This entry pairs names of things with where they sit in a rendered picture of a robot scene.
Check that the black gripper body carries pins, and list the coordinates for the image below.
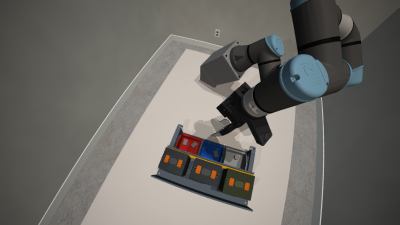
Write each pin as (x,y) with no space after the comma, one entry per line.
(234,110)

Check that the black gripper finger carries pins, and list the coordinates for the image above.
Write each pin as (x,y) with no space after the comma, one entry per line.
(222,127)

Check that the red bin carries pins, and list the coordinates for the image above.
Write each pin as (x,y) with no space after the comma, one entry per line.
(188,148)

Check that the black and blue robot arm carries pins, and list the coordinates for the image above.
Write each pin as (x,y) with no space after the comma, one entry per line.
(329,59)

